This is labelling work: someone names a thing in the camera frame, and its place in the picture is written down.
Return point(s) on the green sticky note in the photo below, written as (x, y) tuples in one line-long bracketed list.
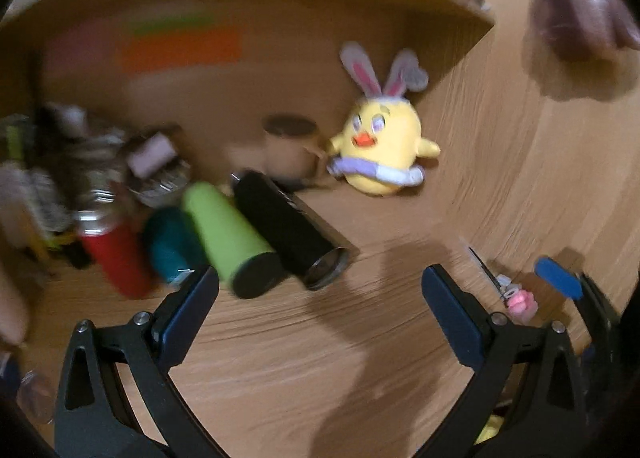
[(170, 23)]

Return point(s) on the yellow chick plush toy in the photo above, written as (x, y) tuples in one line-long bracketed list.
[(377, 149)]

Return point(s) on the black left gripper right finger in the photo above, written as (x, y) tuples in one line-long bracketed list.
[(548, 415)]

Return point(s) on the brown paper cup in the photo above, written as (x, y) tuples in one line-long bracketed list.
[(292, 149)]

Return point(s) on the black cylindrical thermos cup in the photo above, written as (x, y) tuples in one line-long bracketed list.
[(308, 247)]

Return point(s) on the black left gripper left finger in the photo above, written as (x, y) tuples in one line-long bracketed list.
[(93, 416)]

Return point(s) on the pink curtain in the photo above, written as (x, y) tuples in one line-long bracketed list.
[(585, 30)]

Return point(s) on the green cup lying down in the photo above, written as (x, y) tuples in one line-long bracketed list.
[(245, 262)]

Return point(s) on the red thermos bottle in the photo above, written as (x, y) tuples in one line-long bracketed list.
[(107, 235)]

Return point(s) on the teal cup lying down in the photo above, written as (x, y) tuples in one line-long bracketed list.
[(171, 245)]

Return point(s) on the orange sticky note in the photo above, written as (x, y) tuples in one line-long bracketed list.
[(147, 54)]

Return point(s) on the pink small toy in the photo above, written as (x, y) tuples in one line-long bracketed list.
[(522, 306)]

